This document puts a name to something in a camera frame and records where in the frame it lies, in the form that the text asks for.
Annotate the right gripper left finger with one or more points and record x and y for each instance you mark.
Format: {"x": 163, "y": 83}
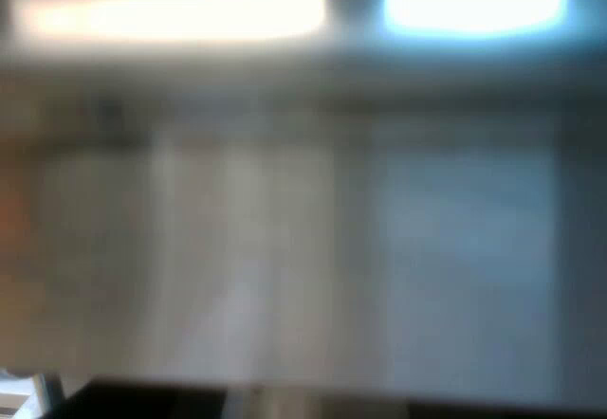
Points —
{"x": 152, "y": 402}

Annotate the steel espresso machine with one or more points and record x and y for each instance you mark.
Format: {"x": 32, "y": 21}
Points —
{"x": 294, "y": 229}

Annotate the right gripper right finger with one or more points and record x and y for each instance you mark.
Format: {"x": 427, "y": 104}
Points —
{"x": 512, "y": 412}

